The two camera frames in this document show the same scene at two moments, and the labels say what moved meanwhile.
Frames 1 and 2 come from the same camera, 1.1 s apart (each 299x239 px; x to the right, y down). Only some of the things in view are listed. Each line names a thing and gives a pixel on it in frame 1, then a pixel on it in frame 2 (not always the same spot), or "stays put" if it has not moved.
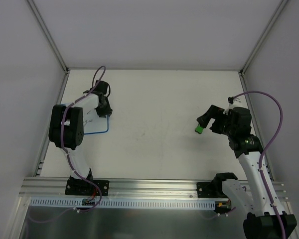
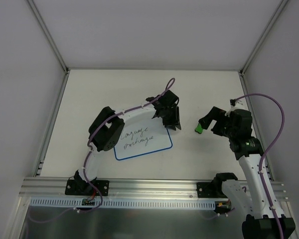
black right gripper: [217, 122] stays put
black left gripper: [103, 107] → [171, 115]
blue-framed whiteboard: [93, 123] → [142, 136]
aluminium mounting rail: [130, 187] stays put
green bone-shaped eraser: [199, 129] stays put
